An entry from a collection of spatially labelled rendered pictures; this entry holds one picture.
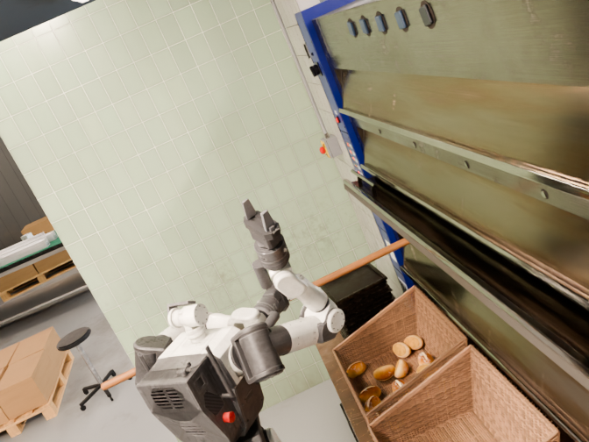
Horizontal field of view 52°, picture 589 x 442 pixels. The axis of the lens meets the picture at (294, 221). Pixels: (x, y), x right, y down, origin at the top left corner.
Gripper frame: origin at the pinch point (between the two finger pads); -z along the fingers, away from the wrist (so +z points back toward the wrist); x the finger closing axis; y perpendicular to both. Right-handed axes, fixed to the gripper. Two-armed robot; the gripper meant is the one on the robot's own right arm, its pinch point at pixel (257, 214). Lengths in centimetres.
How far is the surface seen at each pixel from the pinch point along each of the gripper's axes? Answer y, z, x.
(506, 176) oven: 36, -9, -52
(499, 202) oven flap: 39, 4, -47
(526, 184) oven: 32, -13, -59
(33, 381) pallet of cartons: -100, 259, 298
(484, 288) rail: 19, 10, -57
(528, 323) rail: 12, 3, -73
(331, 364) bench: 28, 147, 43
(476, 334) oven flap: 45, 78, -32
